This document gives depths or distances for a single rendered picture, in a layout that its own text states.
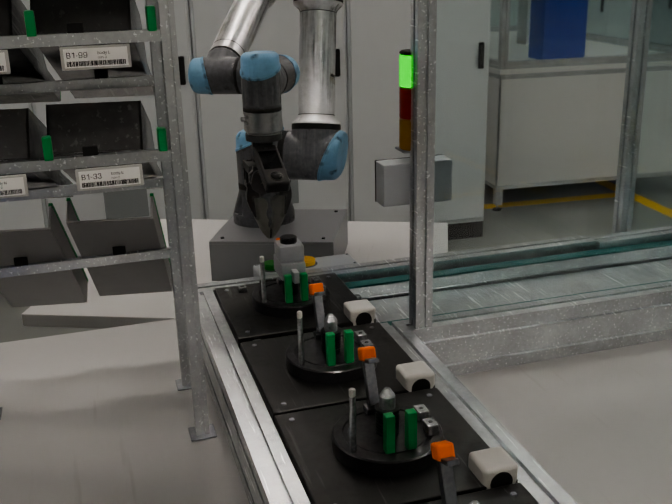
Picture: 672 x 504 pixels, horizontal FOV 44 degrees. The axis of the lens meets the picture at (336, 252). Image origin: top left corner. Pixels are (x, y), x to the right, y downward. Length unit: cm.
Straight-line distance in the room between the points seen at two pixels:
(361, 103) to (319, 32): 259
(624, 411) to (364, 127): 334
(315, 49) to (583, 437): 108
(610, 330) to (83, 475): 95
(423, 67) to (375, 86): 326
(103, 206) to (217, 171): 61
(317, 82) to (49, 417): 97
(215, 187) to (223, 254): 259
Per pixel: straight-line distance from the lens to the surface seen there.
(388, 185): 136
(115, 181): 119
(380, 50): 456
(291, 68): 172
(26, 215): 456
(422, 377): 122
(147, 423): 140
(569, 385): 150
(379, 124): 461
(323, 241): 188
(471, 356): 150
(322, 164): 194
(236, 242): 192
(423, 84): 132
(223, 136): 446
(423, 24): 131
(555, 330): 156
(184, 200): 120
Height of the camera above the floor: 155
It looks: 19 degrees down
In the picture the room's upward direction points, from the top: 1 degrees counter-clockwise
